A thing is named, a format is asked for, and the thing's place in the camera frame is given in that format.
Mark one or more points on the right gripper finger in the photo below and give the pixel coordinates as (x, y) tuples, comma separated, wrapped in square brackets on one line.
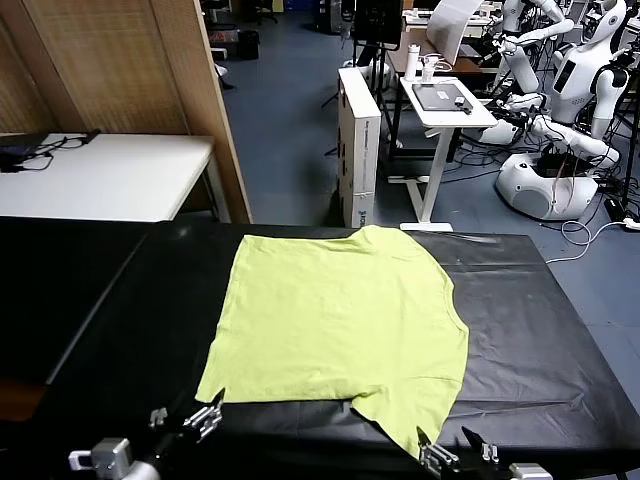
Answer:
[(437, 455), (487, 451)]

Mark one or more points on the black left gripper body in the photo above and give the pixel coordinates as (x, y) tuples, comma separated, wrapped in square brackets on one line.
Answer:
[(172, 445)]

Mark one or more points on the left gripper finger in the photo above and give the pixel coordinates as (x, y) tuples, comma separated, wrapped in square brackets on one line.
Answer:
[(158, 417), (205, 422)]

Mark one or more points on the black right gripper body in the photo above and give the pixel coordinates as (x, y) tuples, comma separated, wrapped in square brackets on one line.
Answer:
[(475, 472)]

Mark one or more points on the yellow-green T-shirt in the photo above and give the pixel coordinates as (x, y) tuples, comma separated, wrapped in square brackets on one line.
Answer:
[(340, 310)]

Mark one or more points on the black table cover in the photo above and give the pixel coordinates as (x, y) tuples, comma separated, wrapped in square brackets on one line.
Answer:
[(50, 275), (500, 325)]

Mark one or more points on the white table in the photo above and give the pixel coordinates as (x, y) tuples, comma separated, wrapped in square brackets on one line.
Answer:
[(115, 175)]

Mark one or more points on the black power strip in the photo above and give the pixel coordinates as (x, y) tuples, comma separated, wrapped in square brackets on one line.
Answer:
[(617, 207)]

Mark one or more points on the tall white cardboard box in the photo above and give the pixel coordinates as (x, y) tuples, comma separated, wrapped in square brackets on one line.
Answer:
[(357, 130)]

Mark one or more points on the white standing desk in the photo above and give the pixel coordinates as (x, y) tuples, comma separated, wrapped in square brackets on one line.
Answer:
[(450, 117)]

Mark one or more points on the small black device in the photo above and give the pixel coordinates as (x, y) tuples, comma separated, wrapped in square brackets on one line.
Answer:
[(462, 105)]

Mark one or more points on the wooden partition screen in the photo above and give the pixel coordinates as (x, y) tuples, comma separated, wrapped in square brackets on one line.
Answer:
[(125, 65)]

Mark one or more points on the grey closed laptop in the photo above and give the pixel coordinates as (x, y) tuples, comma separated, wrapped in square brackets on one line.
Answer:
[(437, 95)]

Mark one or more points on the white wheeled humanoid robot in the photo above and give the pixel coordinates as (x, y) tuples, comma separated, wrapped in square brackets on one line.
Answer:
[(575, 85)]

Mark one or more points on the black bin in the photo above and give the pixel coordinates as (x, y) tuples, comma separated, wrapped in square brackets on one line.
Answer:
[(247, 45)]

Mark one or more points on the white cup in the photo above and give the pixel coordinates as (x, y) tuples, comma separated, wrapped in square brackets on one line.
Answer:
[(428, 70)]

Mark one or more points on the brown wooden desk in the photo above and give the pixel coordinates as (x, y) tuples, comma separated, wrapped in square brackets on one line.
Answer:
[(465, 64)]

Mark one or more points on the white bottle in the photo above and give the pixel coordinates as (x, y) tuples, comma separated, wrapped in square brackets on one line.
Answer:
[(411, 62)]

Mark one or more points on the white curved panel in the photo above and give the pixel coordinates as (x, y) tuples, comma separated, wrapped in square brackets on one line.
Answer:
[(447, 30)]

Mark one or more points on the black monitor on stand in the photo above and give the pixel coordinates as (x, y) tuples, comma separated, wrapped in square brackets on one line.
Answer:
[(377, 22)]

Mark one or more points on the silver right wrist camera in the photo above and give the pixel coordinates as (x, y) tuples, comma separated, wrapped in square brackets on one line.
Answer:
[(527, 472)]

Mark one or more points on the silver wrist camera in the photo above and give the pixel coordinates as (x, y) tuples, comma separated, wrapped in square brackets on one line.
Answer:
[(527, 472), (107, 452)]

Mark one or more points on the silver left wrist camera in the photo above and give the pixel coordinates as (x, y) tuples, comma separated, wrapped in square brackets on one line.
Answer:
[(107, 452)]

